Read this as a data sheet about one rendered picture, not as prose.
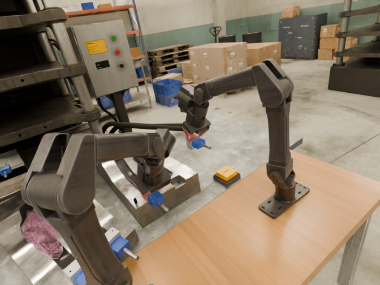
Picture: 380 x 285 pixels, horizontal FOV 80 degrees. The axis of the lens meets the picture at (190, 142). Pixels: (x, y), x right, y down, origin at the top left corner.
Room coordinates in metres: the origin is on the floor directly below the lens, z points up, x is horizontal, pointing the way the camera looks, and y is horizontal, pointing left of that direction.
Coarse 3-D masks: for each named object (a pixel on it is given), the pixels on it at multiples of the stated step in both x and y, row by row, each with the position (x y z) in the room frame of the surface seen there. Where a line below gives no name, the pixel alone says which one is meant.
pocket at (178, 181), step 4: (176, 176) 0.71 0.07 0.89; (180, 176) 0.71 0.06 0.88; (172, 180) 0.70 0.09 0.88; (176, 180) 0.71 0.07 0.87; (180, 180) 0.72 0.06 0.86; (184, 180) 0.69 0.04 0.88; (172, 184) 0.70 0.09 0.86; (176, 184) 0.70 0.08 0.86; (180, 184) 0.69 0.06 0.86; (176, 188) 0.66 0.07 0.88
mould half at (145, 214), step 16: (128, 160) 0.85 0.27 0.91; (112, 176) 0.77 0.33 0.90; (192, 176) 0.70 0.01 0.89; (128, 192) 0.66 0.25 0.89; (160, 192) 0.63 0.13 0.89; (176, 192) 0.65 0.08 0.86; (192, 192) 0.69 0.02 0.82; (128, 208) 0.65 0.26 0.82; (144, 208) 0.58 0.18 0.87; (160, 208) 0.61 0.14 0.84; (144, 224) 0.57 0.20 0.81
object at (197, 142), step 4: (196, 136) 0.88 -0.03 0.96; (192, 140) 0.87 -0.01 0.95; (196, 140) 0.86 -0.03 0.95; (200, 140) 0.86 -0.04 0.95; (204, 140) 0.85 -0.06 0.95; (188, 144) 0.88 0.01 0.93; (192, 144) 0.86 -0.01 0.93; (196, 144) 0.84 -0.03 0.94; (200, 144) 0.84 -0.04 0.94; (204, 144) 0.83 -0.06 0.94; (192, 148) 0.86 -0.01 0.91; (196, 148) 0.84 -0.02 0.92; (208, 148) 0.80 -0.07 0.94
